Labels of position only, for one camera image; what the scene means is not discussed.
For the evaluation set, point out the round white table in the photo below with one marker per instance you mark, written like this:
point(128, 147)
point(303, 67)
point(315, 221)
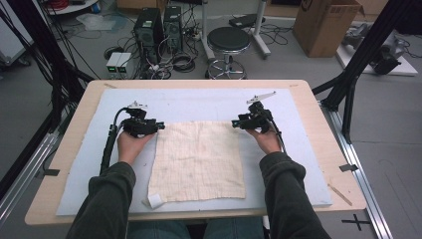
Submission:
point(76, 7)

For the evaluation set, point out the brown cardboard box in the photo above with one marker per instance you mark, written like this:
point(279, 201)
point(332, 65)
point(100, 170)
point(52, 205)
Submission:
point(323, 28)

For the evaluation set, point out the black computer tower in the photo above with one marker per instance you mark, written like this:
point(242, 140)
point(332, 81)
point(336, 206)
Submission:
point(173, 28)
point(147, 30)

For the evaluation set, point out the white foam mat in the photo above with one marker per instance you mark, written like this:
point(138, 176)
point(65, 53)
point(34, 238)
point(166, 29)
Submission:
point(199, 106)

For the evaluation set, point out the person's left hand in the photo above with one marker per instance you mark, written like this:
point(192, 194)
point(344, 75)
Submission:
point(131, 147)

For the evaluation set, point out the person's right hand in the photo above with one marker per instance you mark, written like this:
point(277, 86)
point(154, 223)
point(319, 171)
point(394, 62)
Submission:
point(268, 142)

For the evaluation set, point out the person's right leg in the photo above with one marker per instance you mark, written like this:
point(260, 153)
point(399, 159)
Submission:
point(235, 229)

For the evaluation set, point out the white base board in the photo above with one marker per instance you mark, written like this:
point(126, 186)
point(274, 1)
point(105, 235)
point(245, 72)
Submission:
point(408, 68)

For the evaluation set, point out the thin wooden stick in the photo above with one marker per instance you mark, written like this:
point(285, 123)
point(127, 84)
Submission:
point(340, 194)

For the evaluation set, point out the black tape piece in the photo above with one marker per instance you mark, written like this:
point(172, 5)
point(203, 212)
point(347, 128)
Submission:
point(51, 172)
point(348, 167)

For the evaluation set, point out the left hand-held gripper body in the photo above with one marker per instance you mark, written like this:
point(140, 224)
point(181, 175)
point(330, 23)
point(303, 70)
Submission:
point(139, 126)

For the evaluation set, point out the person's leg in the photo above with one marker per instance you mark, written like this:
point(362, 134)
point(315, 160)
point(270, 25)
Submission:
point(156, 231)
point(235, 229)

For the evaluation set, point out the black flat device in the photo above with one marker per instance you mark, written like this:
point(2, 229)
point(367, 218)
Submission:
point(244, 20)

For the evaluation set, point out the white power supply box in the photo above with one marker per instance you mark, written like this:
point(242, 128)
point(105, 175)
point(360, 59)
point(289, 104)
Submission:
point(112, 62)
point(124, 63)

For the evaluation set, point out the white panel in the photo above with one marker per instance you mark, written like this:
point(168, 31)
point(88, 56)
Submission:
point(11, 40)

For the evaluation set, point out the cream cloth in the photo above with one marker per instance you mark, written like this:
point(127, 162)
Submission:
point(199, 162)

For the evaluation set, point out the black metal frame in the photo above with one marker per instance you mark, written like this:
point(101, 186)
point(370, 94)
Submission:
point(361, 53)

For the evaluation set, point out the grey and black machine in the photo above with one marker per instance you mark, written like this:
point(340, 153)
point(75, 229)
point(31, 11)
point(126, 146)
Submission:
point(386, 54)

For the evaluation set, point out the black round stool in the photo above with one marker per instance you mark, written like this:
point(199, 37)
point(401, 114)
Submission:
point(228, 39)

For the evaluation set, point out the person's left leg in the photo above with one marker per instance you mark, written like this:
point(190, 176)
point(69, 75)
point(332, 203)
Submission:
point(156, 231)

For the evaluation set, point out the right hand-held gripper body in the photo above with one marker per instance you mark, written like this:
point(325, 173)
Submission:
point(255, 121)

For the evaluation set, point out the aluminium rail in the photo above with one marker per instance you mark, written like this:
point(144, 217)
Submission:
point(23, 176)
point(361, 172)

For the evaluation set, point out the clear plastic bag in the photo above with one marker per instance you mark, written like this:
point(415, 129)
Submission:
point(96, 21)

